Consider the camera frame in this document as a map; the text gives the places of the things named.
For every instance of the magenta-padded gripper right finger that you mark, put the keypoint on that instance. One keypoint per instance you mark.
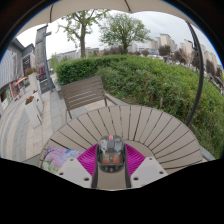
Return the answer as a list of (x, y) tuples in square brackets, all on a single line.
[(150, 171)]

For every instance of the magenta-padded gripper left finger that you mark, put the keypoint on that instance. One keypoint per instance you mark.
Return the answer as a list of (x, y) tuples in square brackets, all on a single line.
[(73, 171)]

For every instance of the grey patterned computer mouse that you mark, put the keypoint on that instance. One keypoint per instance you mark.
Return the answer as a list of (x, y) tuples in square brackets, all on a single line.
[(111, 155)]

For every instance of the flower landscape print mouse pad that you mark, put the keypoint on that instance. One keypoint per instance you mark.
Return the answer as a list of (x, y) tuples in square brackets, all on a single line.
[(60, 158)]

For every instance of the white planter with orange flowers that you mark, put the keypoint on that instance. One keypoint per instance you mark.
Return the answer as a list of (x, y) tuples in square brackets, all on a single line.
[(32, 115)]

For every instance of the brown slatted chair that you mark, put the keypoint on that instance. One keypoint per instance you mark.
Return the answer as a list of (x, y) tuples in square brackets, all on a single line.
[(83, 93)]

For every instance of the green hedge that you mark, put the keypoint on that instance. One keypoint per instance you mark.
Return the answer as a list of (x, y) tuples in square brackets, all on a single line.
[(160, 86)]

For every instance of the white planter with red flowers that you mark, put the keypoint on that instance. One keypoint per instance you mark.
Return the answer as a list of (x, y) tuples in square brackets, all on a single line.
[(32, 81)]

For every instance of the black curved umbrella pole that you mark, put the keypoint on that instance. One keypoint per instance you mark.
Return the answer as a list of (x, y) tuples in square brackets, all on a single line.
[(200, 76)]

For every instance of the grey shop building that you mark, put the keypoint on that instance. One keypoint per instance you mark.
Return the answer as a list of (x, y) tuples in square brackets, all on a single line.
[(13, 66)]

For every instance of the tall dark sign pillar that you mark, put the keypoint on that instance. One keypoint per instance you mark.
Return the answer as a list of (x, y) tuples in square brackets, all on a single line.
[(40, 53)]

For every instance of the group of apartment buildings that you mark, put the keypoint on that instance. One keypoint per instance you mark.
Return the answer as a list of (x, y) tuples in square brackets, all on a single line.
[(166, 40)]

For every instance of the sparse-leaved tree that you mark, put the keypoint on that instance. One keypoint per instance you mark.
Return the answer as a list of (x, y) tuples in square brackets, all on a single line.
[(82, 36)]

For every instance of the round leafy green tree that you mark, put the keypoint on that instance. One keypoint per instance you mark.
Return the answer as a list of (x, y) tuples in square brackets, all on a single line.
[(124, 30)]

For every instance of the beige umbrella canopy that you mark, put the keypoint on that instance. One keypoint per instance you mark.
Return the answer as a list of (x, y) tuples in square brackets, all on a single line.
[(100, 5)]

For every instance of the grey metal chair frame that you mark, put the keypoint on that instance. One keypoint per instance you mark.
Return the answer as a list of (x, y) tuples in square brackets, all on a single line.
[(207, 154)]

